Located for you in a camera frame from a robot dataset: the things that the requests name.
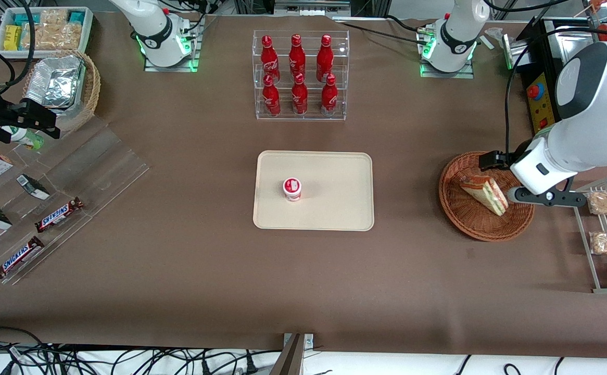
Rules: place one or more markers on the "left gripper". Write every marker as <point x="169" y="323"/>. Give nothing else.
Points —
<point x="495" y="159"/>

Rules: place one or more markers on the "triangle sandwich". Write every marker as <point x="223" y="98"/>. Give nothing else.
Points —
<point x="485" y="194"/>

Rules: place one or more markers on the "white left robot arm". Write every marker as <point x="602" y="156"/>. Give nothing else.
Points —
<point x="595" y="99"/>

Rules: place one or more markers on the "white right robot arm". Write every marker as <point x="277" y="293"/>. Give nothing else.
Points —
<point x="152" y="31"/>

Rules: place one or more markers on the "silver foil tray stack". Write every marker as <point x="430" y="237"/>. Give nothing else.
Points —
<point x="53" y="83"/>

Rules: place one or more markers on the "tan deep wicker basket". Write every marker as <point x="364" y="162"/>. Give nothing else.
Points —
<point x="91" y="88"/>

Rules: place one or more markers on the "brown round wicker basket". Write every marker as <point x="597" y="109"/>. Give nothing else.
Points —
<point x="465" y="219"/>

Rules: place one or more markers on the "beige plastic tray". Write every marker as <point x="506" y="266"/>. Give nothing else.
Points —
<point x="334" y="192"/>

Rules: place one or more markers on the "green white small bottle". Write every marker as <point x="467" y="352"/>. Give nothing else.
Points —
<point x="25" y="138"/>

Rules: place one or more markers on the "black yellow control box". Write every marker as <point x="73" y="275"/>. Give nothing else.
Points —
<point x="540" y="109"/>

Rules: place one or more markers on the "clear acrylic display shelf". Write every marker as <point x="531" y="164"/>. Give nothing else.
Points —
<point x="100" y="166"/>

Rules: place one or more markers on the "red emergency stop button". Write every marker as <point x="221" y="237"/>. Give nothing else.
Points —
<point x="534" y="91"/>

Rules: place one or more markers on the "clear bag of cookies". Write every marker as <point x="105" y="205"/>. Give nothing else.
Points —
<point x="53" y="37"/>
<point x="53" y="17"/>

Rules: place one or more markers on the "yellow snack packet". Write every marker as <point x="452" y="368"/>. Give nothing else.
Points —
<point x="13" y="37"/>

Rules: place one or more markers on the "Snickers chocolate bar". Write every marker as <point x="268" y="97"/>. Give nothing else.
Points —
<point x="18" y="258"/>
<point x="59" y="214"/>

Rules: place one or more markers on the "teal snack packet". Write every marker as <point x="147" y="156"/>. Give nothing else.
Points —
<point x="76" y="17"/>
<point x="23" y="19"/>

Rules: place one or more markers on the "white plastic snack bin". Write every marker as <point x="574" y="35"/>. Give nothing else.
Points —
<point x="89" y="26"/>

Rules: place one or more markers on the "stainless steel container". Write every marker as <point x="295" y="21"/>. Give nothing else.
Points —
<point x="574" y="37"/>

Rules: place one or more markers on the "red cola bottle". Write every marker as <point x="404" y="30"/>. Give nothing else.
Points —
<point x="296" y="54"/>
<point x="329" y="98"/>
<point x="270" y="99"/>
<point x="269" y="57"/>
<point x="324" y="57"/>
<point x="299" y="98"/>

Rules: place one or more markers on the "clear acrylic bottle rack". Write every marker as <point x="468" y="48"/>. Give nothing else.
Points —
<point x="311" y="112"/>

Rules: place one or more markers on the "red white yogurt cup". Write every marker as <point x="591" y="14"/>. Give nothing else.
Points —
<point x="292" y="189"/>

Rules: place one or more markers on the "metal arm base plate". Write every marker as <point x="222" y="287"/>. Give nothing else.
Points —
<point x="428" y="72"/>
<point x="189" y="65"/>

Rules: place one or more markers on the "aluminium frame profile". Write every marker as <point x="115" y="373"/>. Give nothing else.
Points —
<point x="311" y="6"/>

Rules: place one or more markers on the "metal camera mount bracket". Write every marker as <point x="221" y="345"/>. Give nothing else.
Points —
<point x="293" y="354"/>

